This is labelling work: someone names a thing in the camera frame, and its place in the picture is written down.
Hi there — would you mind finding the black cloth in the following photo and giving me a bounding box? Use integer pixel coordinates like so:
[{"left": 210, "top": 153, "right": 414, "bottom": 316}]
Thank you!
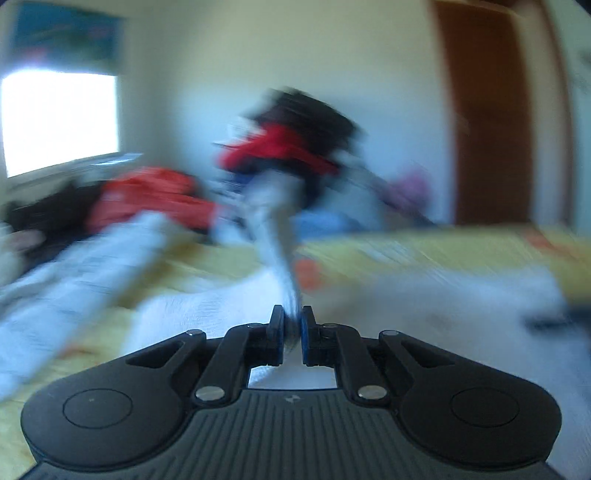
[{"left": 7, "top": 182, "right": 100, "bottom": 241}]

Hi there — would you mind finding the red plastic bag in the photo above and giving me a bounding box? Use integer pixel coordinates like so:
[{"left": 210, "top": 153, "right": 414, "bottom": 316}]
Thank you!
[{"left": 88, "top": 167, "right": 220, "bottom": 234}]

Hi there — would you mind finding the white knit sweater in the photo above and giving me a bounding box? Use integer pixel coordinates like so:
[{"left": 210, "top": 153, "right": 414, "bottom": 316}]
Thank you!
[{"left": 124, "top": 171, "right": 573, "bottom": 393}]

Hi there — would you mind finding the bright window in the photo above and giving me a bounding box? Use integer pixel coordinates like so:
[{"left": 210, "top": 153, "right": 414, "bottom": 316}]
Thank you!
[{"left": 0, "top": 69, "right": 122, "bottom": 178}]

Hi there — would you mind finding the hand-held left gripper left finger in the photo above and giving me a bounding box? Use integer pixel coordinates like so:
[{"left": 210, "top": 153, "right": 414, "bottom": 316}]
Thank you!
[{"left": 121, "top": 305, "right": 286, "bottom": 408}]

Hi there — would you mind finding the purple cloth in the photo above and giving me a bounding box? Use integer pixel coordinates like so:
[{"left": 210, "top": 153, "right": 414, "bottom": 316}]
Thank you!
[{"left": 388, "top": 171, "right": 432, "bottom": 210}]

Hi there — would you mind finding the yellow floral bedsheet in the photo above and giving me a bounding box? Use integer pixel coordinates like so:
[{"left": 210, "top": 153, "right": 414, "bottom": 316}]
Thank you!
[{"left": 0, "top": 224, "right": 591, "bottom": 480}]

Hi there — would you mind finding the red jacket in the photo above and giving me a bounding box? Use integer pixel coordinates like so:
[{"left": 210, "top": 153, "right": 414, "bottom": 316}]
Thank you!
[{"left": 217, "top": 122, "right": 340, "bottom": 178}]

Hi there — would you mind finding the white printed quilt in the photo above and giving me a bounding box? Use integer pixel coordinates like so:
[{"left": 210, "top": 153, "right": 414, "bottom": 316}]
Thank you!
[{"left": 0, "top": 212, "right": 185, "bottom": 400}]

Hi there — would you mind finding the grey-blue cloth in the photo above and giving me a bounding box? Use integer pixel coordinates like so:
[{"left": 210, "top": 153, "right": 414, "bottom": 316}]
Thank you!
[{"left": 295, "top": 157, "right": 398, "bottom": 234}]

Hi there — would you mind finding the blue floral curtain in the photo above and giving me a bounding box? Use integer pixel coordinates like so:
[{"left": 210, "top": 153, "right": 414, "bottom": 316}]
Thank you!
[{"left": 9, "top": 0, "right": 127, "bottom": 75}]

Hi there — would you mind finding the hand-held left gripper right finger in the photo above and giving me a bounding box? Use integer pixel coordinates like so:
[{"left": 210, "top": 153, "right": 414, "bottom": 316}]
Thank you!
[{"left": 301, "top": 305, "right": 459, "bottom": 408}]

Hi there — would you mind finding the brown wooden door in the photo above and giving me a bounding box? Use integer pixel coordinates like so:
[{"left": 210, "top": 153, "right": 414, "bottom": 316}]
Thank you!
[{"left": 431, "top": 0, "right": 561, "bottom": 227}]

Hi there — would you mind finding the dark clothes pile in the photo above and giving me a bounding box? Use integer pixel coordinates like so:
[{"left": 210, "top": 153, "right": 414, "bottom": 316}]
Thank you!
[{"left": 240, "top": 88, "right": 365, "bottom": 208}]

